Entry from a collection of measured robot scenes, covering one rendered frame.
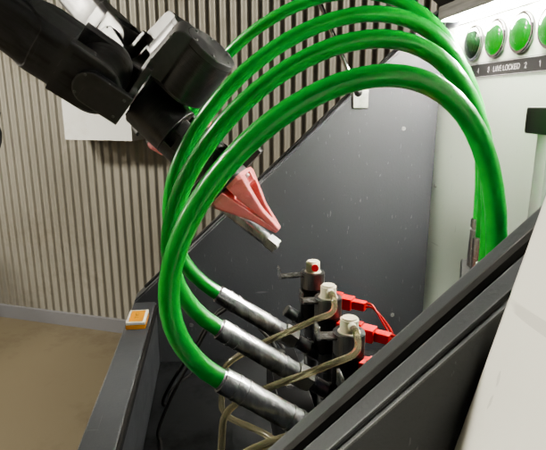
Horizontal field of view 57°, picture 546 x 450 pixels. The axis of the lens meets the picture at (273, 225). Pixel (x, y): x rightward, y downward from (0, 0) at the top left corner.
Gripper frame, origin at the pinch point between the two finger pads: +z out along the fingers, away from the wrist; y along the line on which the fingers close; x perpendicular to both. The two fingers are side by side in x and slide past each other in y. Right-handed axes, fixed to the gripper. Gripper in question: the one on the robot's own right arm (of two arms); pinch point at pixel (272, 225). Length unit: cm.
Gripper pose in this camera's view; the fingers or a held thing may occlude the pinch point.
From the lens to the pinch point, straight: 56.3
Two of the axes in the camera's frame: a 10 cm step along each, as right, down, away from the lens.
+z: 7.2, 6.9, 0.6
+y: 6.8, -6.8, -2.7
